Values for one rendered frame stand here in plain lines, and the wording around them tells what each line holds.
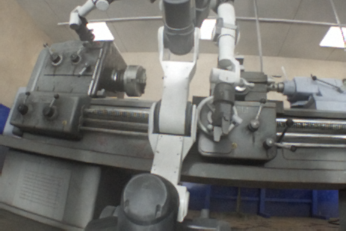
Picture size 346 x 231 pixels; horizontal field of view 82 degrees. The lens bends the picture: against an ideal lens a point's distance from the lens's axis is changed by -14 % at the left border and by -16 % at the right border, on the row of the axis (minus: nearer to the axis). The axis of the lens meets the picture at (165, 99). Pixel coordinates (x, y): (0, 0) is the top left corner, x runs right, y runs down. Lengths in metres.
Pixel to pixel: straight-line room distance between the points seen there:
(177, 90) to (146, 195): 0.52
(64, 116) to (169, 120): 0.73
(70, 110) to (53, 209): 0.60
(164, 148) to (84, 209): 0.67
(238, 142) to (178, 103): 0.39
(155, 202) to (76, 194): 0.90
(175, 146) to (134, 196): 0.40
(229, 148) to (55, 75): 1.31
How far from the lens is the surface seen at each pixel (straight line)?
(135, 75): 1.68
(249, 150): 1.17
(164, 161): 0.89
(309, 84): 1.77
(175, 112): 0.92
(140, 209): 0.57
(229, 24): 1.15
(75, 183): 1.43
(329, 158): 1.49
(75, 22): 1.53
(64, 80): 1.75
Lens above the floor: 0.32
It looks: 22 degrees up
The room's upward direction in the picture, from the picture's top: 8 degrees clockwise
